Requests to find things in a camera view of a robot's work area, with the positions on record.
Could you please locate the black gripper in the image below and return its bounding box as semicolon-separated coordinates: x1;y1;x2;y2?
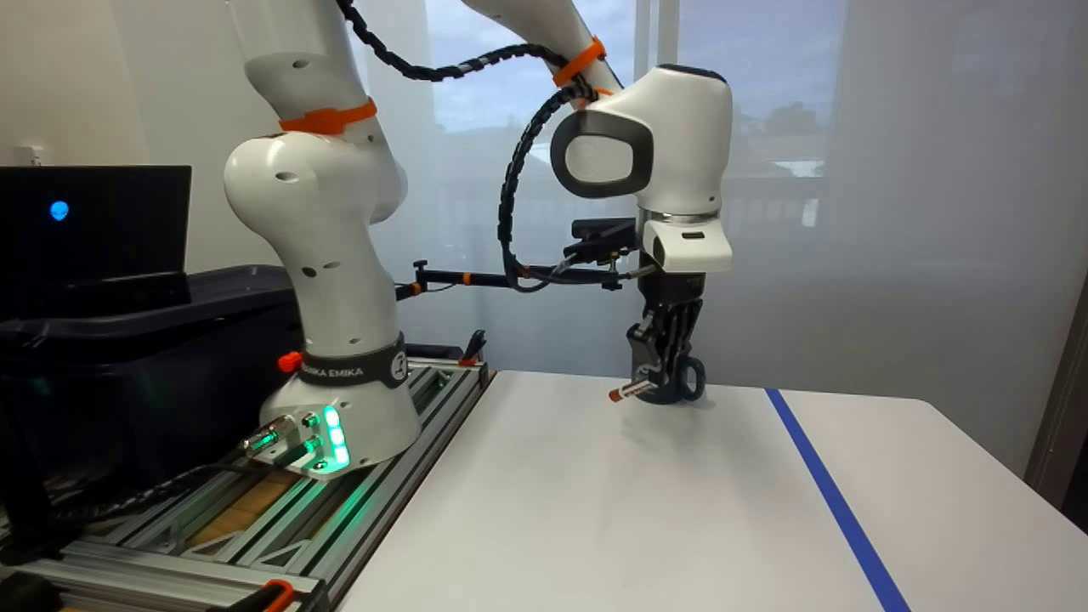
624;273;703;392

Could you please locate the black corrugated cable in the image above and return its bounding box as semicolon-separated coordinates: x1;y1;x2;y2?
335;0;592;295

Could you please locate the black monitor with blue light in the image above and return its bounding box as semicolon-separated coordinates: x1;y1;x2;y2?
0;166;190;319

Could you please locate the aluminium extrusion rail frame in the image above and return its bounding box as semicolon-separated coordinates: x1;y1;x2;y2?
14;360;489;612

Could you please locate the black camera arm rod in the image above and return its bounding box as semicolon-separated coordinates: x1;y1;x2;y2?
393;257;647;299

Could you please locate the blue tape line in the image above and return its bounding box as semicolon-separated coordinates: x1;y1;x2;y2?
763;387;912;612

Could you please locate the brown white marker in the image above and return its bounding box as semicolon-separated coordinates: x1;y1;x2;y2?
609;380;660;400

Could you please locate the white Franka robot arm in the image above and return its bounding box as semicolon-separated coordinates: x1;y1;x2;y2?
222;0;731;479

